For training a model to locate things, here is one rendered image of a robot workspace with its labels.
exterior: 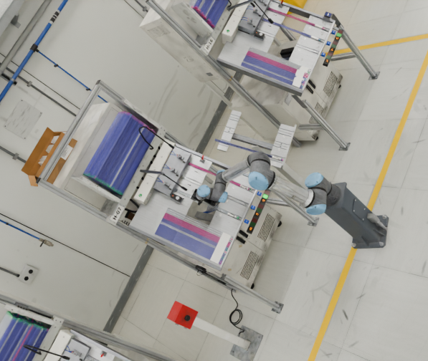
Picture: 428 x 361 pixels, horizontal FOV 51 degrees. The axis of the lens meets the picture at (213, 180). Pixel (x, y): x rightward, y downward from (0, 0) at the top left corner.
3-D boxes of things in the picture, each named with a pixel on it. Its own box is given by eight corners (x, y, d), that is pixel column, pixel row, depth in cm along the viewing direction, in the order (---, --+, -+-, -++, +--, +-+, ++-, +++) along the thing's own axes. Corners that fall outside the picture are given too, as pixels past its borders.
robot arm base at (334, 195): (343, 184, 290) (335, 176, 284) (339, 205, 283) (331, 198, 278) (322, 187, 300) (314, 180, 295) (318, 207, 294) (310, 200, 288)
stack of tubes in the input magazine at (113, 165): (157, 132, 316) (127, 109, 301) (122, 195, 303) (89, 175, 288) (148, 132, 326) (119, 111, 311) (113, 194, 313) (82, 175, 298)
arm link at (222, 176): (262, 140, 264) (212, 170, 300) (259, 156, 258) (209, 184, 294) (276, 150, 269) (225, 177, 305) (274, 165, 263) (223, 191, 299)
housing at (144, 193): (178, 150, 338) (175, 142, 325) (147, 208, 326) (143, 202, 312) (168, 146, 340) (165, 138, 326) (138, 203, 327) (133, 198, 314)
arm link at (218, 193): (229, 185, 291) (213, 180, 290) (226, 200, 285) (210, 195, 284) (226, 190, 298) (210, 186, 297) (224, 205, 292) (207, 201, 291)
